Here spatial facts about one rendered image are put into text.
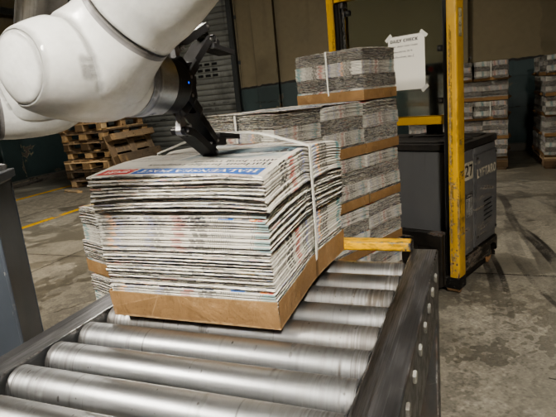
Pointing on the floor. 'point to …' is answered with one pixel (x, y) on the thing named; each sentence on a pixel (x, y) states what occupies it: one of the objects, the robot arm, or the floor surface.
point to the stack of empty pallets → (88, 142)
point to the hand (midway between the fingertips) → (226, 93)
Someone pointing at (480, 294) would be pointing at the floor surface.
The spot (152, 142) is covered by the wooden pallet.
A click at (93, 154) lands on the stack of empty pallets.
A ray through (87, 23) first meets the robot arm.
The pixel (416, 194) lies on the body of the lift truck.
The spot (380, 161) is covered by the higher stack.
